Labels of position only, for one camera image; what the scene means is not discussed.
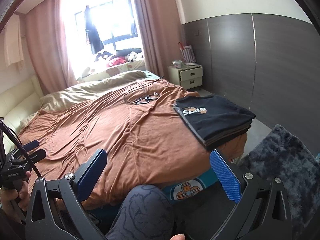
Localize black teddy bear t-shirt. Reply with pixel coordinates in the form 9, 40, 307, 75
174, 95, 255, 139

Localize stack of folded clothes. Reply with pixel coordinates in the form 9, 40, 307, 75
187, 122, 252, 151

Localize black clothes hangers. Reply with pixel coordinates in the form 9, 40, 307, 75
134, 92, 159, 105

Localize clothes pile on windowsill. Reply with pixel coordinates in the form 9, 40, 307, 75
94, 48, 144, 67

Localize person's left hand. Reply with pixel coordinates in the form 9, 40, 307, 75
1, 180, 30, 217

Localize teal bear print mattress cover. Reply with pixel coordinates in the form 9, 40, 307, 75
162, 168, 218, 204

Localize dark fluffy rug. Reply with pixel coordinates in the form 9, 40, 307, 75
238, 125, 319, 239

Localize orange-brown bed sheet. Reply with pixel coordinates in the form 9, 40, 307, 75
18, 78, 249, 210

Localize person's patterned trouser leg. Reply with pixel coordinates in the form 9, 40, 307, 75
105, 185, 174, 240

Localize bear print pillow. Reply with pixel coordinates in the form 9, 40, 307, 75
77, 59, 146, 83

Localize cream bedside nightstand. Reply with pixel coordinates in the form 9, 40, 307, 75
168, 64, 203, 90

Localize dark garment hanging at window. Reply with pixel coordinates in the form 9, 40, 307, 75
85, 5, 104, 54

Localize white cup on nightstand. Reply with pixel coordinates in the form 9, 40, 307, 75
172, 60, 183, 69

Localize striped gift bag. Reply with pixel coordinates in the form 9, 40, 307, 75
178, 42, 196, 64

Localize pink curtain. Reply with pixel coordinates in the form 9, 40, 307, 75
134, 0, 182, 79

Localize black coiled cable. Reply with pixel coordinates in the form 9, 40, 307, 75
123, 76, 164, 105

